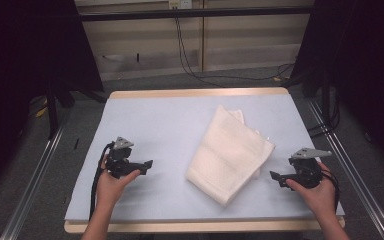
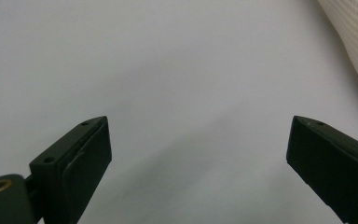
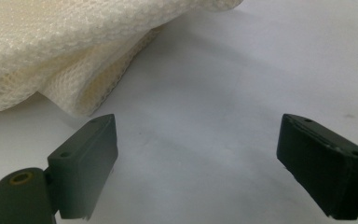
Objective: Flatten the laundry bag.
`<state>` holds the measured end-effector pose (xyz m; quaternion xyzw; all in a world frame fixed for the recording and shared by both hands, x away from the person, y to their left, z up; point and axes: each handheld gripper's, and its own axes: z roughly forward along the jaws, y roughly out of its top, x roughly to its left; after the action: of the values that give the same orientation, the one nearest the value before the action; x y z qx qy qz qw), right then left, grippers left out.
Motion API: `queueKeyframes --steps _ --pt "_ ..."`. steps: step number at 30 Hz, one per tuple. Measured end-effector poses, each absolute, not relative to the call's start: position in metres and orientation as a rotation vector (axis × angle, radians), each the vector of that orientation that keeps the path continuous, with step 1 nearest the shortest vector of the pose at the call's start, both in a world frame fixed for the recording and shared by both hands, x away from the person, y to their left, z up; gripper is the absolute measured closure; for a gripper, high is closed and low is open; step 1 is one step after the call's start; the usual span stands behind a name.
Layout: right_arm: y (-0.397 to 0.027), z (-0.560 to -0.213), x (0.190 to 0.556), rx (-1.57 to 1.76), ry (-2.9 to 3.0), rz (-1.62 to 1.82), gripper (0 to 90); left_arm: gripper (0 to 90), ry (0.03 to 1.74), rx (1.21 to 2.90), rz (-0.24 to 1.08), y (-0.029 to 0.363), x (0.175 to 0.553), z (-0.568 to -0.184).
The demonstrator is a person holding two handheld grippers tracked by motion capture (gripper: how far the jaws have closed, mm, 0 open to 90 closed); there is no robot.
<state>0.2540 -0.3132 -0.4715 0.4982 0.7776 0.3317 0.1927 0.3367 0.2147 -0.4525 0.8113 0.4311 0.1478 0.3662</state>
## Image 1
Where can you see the white wall outlet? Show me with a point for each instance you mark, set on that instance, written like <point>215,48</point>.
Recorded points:
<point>180,3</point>

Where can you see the black horizontal bar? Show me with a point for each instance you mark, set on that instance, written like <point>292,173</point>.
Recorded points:
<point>196,13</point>

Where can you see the light blue table mat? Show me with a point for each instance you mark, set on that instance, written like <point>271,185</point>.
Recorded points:
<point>160,133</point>

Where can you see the black curtain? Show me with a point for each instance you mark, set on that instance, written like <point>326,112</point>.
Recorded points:
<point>20,66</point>
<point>363,66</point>

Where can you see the white towel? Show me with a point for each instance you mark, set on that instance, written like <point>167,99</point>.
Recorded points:
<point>228,156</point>

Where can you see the black metal stand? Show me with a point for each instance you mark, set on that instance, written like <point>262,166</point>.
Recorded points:
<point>51,113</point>

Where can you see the metal floor rail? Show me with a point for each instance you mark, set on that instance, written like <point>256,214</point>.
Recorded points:
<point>353,180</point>
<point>30,190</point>

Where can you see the small black floor piece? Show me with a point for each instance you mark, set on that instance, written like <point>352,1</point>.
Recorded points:
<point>76,143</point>

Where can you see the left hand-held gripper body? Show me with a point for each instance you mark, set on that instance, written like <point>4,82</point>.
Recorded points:
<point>121,165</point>

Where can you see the person's left hand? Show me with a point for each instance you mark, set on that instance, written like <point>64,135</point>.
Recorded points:
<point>108,188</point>

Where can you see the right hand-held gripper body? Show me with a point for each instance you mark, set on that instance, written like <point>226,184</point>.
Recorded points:
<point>306,171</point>

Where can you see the wooden table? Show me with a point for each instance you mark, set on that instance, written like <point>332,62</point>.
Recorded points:
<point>196,92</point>

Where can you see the yellow floor marker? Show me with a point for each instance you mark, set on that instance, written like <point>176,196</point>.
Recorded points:
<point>41,112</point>

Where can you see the person's right hand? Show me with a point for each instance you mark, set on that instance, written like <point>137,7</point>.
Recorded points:
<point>320,198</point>

